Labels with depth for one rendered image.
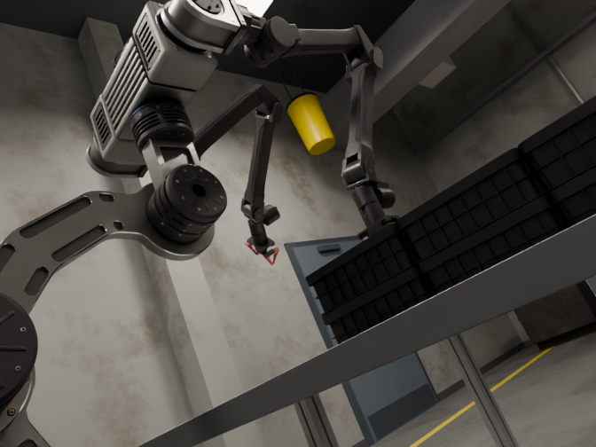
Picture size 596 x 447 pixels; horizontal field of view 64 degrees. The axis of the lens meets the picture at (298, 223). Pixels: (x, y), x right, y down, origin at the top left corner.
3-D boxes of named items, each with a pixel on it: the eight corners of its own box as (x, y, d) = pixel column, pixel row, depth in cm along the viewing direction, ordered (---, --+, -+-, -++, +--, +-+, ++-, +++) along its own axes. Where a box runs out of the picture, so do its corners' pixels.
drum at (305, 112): (323, 158, 591) (302, 115, 612) (345, 137, 565) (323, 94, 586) (300, 156, 562) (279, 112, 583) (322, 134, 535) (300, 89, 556)
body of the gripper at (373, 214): (373, 240, 125) (362, 215, 128) (403, 221, 119) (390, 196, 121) (358, 241, 121) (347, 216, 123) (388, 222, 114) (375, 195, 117)
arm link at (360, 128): (344, 61, 144) (372, 43, 136) (356, 71, 147) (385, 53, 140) (335, 182, 125) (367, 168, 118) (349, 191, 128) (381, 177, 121)
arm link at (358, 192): (345, 192, 124) (360, 181, 120) (361, 192, 129) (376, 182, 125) (356, 215, 122) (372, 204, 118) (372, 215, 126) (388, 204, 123)
